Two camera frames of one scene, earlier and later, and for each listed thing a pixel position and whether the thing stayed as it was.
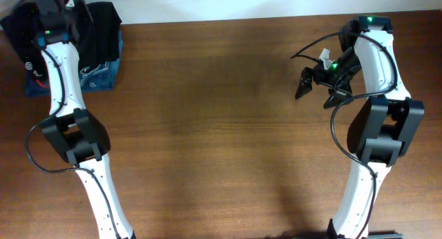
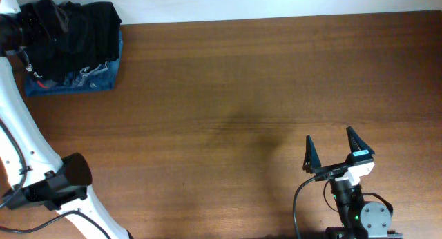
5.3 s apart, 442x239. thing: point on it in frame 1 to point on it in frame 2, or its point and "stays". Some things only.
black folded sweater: x=96 y=29 stays
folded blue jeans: x=101 y=77 stays
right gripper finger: x=306 y=82 to x=311 y=160
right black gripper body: x=339 y=74 to x=334 y=170
